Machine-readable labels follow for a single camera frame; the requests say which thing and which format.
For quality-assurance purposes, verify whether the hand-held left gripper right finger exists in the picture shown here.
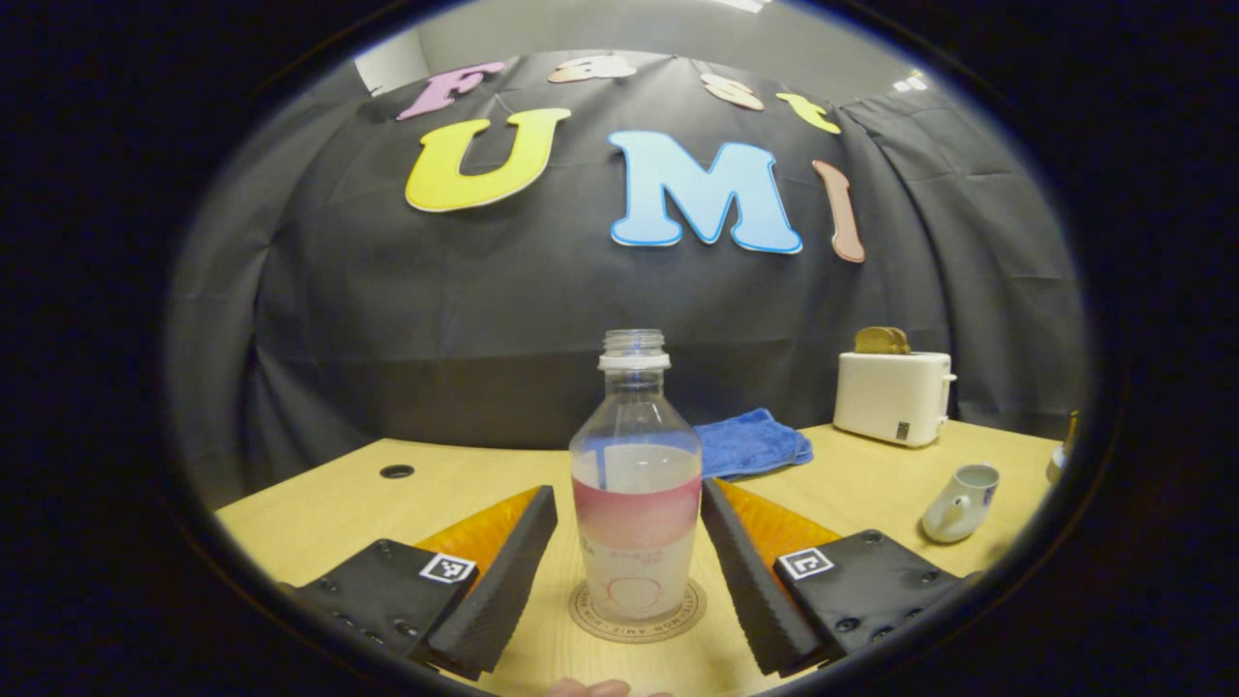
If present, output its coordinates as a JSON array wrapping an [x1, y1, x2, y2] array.
[[699, 477, 969, 679]]

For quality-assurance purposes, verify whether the round brown coaster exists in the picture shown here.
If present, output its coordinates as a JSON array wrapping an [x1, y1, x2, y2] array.
[[568, 577, 709, 645]]

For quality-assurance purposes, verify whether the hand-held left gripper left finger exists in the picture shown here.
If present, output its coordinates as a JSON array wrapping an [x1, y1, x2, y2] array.
[[281, 484, 560, 682]]

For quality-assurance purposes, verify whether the black backdrop cloth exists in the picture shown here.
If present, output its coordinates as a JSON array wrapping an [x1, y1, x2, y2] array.
[[165, 48, 1090, 509]]

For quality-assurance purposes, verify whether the clear water bottle pink label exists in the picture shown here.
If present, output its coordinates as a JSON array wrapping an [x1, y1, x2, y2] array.
[[568, 328, 704, 622]]

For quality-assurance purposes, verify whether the blue towel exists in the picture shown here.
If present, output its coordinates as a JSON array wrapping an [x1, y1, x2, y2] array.
[[691, 408, 815, 482]]

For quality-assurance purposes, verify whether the white toaster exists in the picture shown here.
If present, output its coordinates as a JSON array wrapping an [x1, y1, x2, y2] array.
[[832, 350, 958, 449]]

